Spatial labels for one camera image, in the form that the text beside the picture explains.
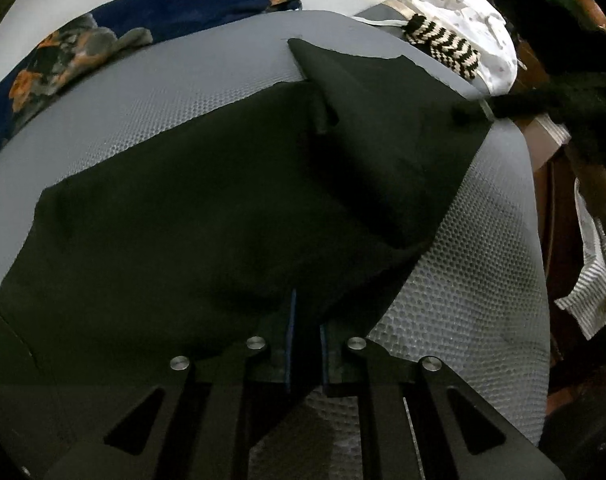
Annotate white dotted cloth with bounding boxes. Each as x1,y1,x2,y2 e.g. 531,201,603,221
400,0,519,97

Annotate blue floral blanket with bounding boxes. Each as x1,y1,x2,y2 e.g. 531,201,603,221
0,0,304,171

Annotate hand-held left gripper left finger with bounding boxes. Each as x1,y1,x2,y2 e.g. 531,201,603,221
43,289,300,480

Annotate black and white striped cloth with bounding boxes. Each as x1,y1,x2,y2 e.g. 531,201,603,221
403,14,480,80

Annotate black pants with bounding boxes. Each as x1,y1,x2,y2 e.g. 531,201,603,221
0,37,495,480

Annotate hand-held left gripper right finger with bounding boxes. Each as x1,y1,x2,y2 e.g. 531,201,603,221
319,322,567,480

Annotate grey and white striped cloth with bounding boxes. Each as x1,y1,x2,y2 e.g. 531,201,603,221
554,177,606,339

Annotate grey cloth with white cord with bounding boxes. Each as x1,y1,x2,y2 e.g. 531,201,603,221
352,1,415,28

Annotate grey mesh mat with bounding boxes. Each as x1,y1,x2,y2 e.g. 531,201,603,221
0,9,552,480

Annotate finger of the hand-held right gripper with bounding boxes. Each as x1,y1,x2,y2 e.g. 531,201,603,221
450,87,551,127

